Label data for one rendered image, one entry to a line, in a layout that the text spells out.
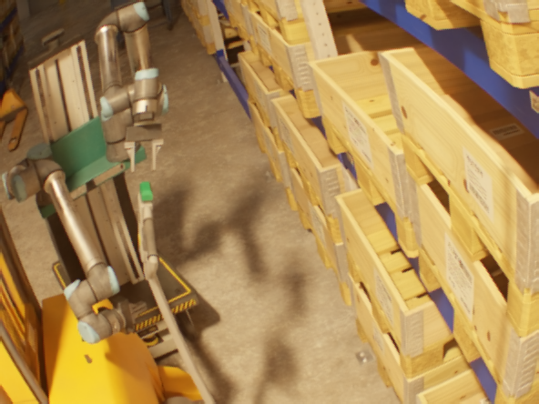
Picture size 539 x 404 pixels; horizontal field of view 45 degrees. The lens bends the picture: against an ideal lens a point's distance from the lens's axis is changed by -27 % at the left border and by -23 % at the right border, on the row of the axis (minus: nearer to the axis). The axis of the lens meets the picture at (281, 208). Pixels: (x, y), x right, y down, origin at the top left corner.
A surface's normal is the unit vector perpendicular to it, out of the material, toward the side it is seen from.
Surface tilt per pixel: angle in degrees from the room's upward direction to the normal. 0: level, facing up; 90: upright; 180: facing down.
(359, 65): 90
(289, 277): 0
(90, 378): 0
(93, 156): 90
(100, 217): 90
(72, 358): 0
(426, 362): 90
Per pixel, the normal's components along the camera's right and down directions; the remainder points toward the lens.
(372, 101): -0.20, -0.83
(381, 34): 0.25, 0.47
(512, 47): -0.50, 0.54
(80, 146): 0.51, 0.36
